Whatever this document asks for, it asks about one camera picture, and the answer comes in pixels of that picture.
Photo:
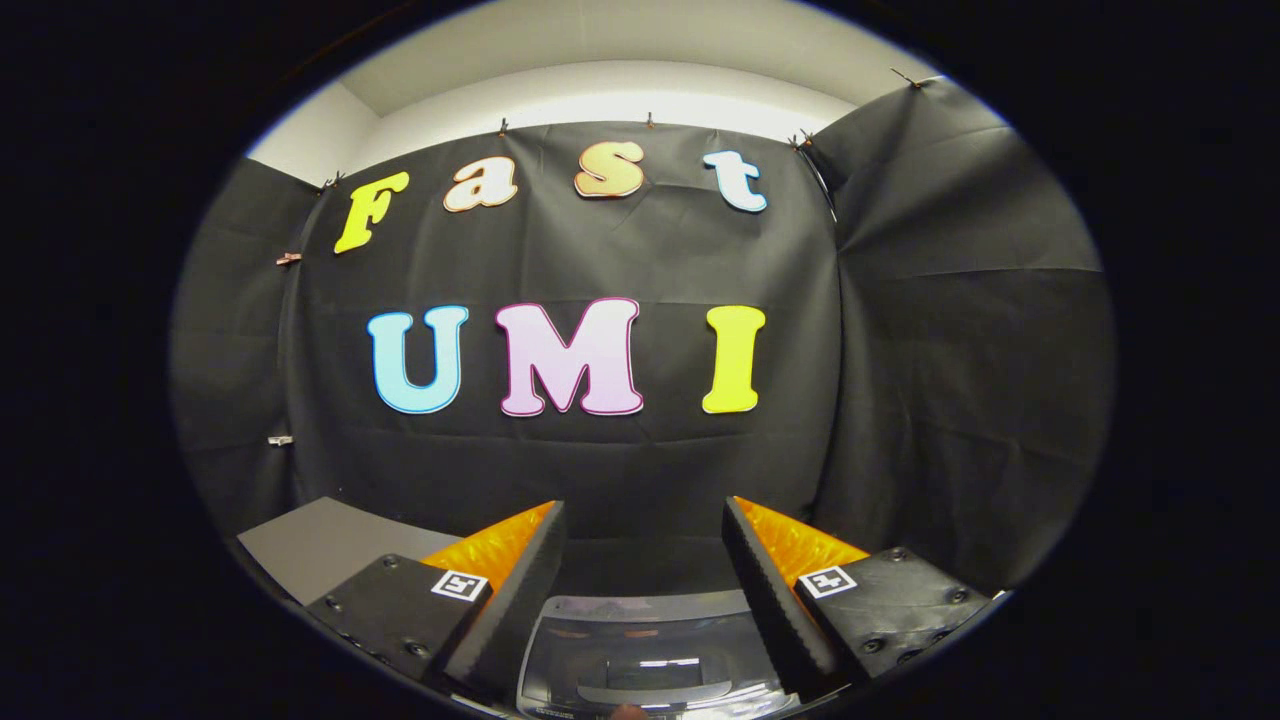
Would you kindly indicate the dark washing machine lid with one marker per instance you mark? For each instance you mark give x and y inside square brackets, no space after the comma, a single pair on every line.
[650,645]

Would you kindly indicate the grey washing machine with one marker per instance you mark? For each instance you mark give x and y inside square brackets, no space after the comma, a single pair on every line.
[650,601]

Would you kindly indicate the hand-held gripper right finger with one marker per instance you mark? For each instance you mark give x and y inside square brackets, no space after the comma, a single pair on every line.
[775,610]

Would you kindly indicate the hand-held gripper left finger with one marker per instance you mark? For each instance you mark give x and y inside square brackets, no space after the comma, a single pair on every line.
[520,600]

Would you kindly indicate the black backdrop cloth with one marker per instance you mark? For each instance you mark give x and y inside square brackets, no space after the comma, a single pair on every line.
[650,250]

